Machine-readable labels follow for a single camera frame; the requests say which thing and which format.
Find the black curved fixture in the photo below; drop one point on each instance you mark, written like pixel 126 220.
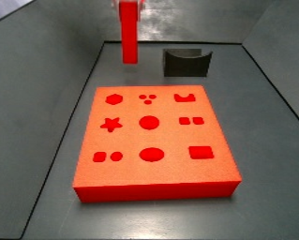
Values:
pixel 185 63

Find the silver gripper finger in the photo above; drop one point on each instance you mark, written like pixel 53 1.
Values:
pixel 114 3
pixel 141 4

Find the orange foam shape board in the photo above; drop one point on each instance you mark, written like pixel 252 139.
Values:
pixel 153 146

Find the red arch foam block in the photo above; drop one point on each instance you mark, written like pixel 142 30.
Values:
pixel 128 23

